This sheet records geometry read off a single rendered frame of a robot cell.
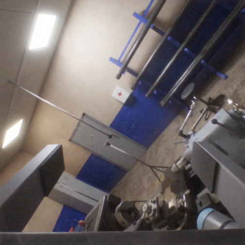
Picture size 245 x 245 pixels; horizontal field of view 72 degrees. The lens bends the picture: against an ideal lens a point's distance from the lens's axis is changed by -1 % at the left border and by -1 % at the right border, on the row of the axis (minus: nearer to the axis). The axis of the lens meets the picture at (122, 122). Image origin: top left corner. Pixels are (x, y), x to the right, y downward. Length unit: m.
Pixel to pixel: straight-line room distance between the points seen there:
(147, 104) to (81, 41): 2.15
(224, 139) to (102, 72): 3.44
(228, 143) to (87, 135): 4.25
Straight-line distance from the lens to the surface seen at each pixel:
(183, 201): 1.49
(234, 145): 1.39
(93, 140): 5.19
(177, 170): 1.53
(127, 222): 1.96
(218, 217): 0.83
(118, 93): 4.26
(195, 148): 0.17
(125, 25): 4.12
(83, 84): 4.52
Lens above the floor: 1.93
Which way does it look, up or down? 10 degrees down
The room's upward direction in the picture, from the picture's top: 60 degrees counter-clockwise
